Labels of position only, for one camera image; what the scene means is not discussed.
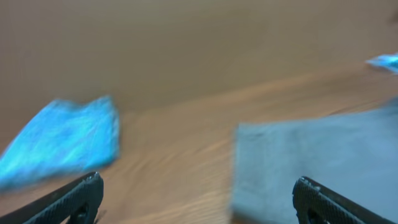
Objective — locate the folded blue jeans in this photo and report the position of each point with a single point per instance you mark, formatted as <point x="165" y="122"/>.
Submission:
<point x="62" y="138"/>

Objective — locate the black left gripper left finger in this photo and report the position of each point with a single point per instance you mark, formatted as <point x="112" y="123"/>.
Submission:
<point x="76" y="202"/>

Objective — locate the grey shorts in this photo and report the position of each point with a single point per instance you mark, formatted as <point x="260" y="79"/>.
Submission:
<point x="353" y="154"/>

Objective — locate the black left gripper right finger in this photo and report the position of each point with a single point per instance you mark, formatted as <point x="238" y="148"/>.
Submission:
<point x="316" y="204"/>

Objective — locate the light blue garment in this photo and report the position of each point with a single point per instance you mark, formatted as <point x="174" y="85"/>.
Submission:
<point x="386" y="61"/>

